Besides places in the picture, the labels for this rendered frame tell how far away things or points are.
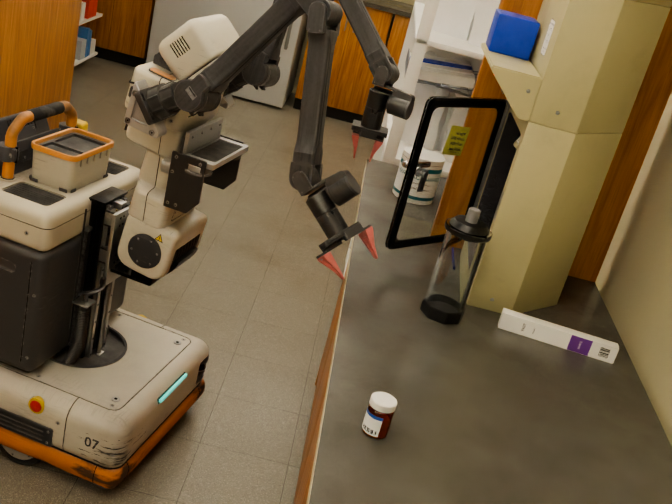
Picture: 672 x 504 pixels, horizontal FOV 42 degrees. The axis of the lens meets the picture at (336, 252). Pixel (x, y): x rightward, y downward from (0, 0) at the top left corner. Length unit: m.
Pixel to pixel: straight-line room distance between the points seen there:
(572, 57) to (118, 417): 1.56
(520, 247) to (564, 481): 0.66
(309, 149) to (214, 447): 1.30
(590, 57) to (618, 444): 0.81
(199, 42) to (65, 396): 1.08
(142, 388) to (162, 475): 0.30
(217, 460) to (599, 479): 1.56
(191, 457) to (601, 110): 1.69
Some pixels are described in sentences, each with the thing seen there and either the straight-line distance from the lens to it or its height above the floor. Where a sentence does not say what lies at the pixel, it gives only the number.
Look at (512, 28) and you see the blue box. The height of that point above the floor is 1.57.
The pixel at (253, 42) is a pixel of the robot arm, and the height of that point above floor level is 1.40.
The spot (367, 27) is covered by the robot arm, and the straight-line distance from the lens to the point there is 2.44.
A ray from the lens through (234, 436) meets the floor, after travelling 3.06.
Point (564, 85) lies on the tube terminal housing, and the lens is 1.99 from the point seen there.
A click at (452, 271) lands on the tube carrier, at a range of 1.96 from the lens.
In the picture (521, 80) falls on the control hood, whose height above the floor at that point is 1.49.
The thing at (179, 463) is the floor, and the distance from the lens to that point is 2.90.
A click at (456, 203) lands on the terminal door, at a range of 2.31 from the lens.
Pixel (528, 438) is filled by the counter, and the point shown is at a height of 0.94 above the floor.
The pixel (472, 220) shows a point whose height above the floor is 1.19.
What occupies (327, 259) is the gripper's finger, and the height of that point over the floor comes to 1.00.
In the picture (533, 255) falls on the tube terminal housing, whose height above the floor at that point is 1.11.
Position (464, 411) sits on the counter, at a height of 0.94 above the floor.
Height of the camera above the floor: 1.80
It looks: 23 degrees down
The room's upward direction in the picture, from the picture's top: 15 degrees clockwise
